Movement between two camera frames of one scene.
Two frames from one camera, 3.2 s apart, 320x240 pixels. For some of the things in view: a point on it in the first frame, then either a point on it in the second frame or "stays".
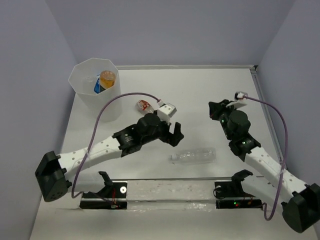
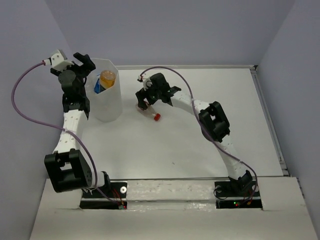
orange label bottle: x=107 y=79 stays
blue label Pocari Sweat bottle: x=98 y=88 stays
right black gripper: x=215 y=108 → x=141 y=95
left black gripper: x=166 y=137 → x=86 y=68
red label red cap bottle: x=144 y=107 stays
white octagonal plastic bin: x=83 y=80 stays
